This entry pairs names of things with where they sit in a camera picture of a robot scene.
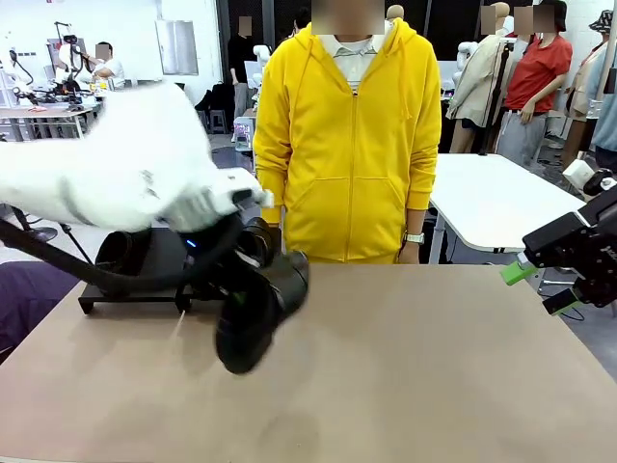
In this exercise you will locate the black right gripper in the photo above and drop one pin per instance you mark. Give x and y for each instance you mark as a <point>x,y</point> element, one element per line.
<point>602,251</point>

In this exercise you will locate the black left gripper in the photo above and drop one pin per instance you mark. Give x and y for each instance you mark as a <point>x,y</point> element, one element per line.
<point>202,251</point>

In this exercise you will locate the black pointed leather shoe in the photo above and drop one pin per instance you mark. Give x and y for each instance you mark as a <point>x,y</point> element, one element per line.
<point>260,241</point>

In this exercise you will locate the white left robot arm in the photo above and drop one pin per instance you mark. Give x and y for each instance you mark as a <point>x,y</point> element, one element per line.
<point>120,159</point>

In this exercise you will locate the person's right forearm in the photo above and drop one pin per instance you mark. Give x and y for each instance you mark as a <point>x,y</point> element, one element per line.
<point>270,169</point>

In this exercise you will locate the person's left forearm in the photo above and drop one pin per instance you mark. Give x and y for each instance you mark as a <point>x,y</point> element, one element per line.
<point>419,193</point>

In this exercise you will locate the black metal shoe stand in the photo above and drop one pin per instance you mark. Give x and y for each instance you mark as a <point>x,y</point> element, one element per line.
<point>197,294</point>
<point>166,253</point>

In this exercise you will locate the person's left hand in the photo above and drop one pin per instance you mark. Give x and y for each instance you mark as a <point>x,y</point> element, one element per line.
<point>410,253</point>

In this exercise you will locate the white folding table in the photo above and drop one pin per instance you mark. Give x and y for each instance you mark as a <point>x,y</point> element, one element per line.
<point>506,202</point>

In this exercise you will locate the black bag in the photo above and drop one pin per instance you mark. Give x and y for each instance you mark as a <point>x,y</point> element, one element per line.
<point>429,241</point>

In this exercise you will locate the white smartwatch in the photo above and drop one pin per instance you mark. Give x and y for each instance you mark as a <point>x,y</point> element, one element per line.
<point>413,237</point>

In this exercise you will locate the colourful box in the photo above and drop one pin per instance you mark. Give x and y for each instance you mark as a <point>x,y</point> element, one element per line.
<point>243,135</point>

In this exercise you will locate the black tripod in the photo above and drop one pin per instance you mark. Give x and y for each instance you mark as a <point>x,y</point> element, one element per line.
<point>77,244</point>

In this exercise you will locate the grey plastic stool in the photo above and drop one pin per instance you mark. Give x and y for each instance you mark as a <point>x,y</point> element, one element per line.
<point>218,120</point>

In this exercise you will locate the person in yellow hoodie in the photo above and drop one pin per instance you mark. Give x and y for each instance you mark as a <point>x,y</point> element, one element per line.
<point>352,144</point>

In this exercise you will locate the mannequin in red shirt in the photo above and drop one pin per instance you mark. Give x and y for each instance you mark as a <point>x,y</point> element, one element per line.
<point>535,77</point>

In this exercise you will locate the mannequin in beige jacket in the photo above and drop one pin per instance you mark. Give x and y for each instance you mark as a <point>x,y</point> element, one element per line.
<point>477,87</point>

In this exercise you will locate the black bar stool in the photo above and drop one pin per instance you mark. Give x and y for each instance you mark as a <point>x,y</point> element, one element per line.
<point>41,234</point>

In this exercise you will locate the person in black top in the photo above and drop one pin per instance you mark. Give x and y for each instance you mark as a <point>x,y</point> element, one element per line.
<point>240,67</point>

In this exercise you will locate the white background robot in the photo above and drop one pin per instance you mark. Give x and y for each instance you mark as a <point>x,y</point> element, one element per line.
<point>466,55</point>

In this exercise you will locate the seated person white shirt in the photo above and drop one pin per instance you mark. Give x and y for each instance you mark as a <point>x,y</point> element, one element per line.
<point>110,70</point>

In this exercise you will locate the grey workbench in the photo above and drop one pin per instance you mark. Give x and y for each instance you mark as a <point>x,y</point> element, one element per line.
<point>48,112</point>

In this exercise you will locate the bald mannequin head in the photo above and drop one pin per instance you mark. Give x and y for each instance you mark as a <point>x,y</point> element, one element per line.
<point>395,14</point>

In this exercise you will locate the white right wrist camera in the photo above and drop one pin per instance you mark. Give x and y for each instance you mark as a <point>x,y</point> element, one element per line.
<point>578,173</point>

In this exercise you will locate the grey wall panel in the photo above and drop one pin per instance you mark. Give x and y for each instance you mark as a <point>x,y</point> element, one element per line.
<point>177,48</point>

